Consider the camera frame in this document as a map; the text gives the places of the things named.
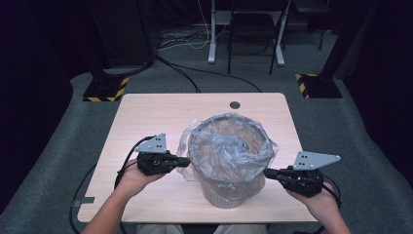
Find black floor cable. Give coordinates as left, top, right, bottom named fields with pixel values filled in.
left=155, top=54, right=263, bottom=95

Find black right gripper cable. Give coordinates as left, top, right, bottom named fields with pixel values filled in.
left=292, top=175, right=343, bottom=234

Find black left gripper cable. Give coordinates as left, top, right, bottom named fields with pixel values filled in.
left=68, top=135, right=158, bottom=234

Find black chair with thin legs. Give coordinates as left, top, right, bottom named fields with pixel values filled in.
left=291, top=0, right=333, bottom=52

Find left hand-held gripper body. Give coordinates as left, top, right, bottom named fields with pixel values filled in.
left=133, top=133, right=179, bottom=177

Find person's right hand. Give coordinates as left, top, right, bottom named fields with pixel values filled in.
left=286, top=180, right=343, bottom=223

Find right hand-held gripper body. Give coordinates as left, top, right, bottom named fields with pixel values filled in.
left=280, top=150, right=342, bottom=199

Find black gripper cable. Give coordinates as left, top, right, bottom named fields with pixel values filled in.
left=292, top=175, right=343, bottom=234
left=68, top=135, right=158, bottom=234

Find grey tape strip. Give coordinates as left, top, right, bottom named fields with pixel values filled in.
left=72, top=196, right=96, bottom=208

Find white desk leg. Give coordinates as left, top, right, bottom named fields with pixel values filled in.
left=206, top=0, right=218, bottom=64
left=274, top=0, right=292, bottom=67

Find grey ribbed plastic waste bin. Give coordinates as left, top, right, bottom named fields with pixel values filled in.
left=188, top=113, right=276, bottom=210

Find white floor cables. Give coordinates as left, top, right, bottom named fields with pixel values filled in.
left=157, top=0, right=229, bottom=52

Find clear plastic bag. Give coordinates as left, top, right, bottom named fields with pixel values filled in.
left=175, top=112, right=281, bottom=193

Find person's left hand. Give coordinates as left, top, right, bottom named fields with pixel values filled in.
left=114, top=157, right=167, bottom=200

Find black folding chair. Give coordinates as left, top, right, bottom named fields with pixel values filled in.
left=226, top=0, right=287, bottom=76

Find person's light trousers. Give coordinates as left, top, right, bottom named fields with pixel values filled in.
left=135, top=223, right=269, bottom=234

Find striped black stand base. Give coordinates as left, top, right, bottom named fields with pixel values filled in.
left=82, top=75, right=131, bottom=102
left=294, top=72, right=344, bottom=99

